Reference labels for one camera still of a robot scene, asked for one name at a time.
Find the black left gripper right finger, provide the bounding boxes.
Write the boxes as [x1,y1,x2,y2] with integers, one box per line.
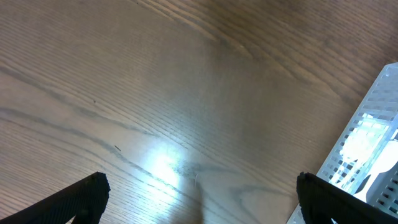
[296,172,397,224]

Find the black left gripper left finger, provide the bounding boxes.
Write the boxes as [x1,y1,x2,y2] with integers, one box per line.
[1,172,110,224]

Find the clear plastic mesh basket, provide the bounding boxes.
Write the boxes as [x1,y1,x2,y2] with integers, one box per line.
[288,63,397,223]

